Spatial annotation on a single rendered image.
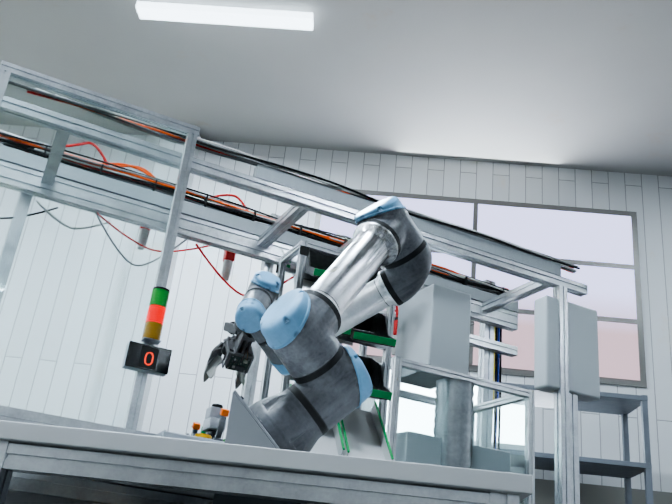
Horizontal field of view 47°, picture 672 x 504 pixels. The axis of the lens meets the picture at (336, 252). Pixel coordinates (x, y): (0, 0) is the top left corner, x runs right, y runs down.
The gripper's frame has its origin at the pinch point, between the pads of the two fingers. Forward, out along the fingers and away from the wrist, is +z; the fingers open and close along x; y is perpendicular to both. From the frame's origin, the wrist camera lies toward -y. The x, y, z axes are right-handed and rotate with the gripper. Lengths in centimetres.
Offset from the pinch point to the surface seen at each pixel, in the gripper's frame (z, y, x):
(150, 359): 3.8, -8.3, -18.5
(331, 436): 3.6, 10.2, 33.0
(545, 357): 4, -75, 157
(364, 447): 4.1, 11.5, 43.4
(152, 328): -1.9, -15.1, -19.6
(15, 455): -25, 69, -51
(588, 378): 7, -71, 180
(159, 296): -8.4, -22.2, -19.6
